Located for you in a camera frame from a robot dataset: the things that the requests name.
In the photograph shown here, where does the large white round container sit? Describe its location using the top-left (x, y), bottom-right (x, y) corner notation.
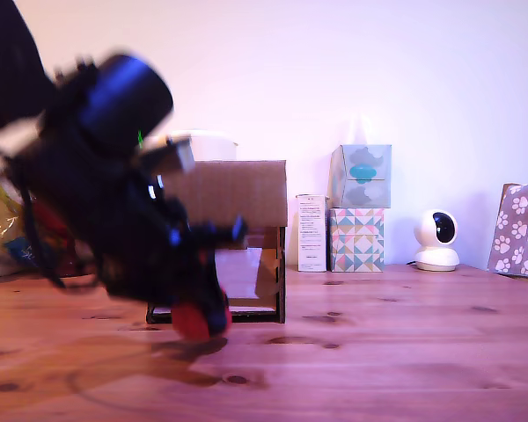
top-left (166, 129), bottom-right (239, 162)

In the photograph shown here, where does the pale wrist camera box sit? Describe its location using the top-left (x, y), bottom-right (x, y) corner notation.
top-left (139, 134), bottom-right (195, 175)

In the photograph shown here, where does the cardboard dice tower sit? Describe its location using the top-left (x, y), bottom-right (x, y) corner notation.
top-left (145, 159), bottom-right (289, 325)

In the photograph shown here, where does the small white round camera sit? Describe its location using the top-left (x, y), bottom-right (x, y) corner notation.
top-left (413, 208), bottom-right (460, 273)

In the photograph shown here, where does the grey-blue tissue box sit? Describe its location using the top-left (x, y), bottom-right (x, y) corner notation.
top-left (327, 143), bottom-right (393, 210)

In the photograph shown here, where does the white tissue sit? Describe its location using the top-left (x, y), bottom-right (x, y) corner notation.
top-left (346, 114), bottom-right (371, 146)

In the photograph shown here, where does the white printed carton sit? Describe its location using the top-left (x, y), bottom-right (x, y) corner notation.
top-left (296, 193), bottom-right (328, 273)

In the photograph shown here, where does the translucent plastic bag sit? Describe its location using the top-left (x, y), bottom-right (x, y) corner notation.
top-left (0, 157), bottom-right (93, 280)

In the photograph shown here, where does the red and navy footbag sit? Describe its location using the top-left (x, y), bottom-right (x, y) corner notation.
top-left (171, 301), bottom-right (233, 341)

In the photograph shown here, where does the grey paw-print fabric bag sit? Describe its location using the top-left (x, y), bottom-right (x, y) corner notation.
top-left (487, 178), bottom-right (528, 280)

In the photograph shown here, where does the triangle-pattern tissue box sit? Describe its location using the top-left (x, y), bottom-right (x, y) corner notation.
top-left (328, 207), bottom-right (385, 273)

